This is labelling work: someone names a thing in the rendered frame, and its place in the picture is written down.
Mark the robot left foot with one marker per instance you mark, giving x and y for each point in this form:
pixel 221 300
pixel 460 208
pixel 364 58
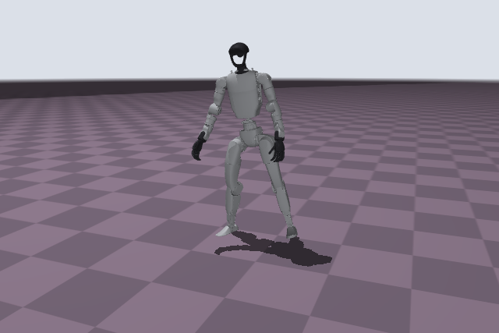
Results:
pixel 291 232

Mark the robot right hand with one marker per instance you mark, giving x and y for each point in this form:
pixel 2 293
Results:
pixel 198 146

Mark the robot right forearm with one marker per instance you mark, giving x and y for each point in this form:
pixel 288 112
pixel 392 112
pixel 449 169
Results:
pixel 209 124

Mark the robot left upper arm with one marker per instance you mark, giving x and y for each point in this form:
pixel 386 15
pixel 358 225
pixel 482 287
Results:
pixel 266 81

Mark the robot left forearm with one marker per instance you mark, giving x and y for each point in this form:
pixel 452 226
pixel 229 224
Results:
pixel 277 120

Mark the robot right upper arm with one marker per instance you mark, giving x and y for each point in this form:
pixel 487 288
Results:
pixel 219 94

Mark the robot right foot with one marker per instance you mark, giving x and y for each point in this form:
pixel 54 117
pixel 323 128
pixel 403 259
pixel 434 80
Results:
pixel 226 230

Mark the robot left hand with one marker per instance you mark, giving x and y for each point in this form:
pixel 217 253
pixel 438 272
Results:
pixel 279 148

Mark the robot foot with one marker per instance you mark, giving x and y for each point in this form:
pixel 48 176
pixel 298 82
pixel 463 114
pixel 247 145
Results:
pixel 291 232
pixel 226 230

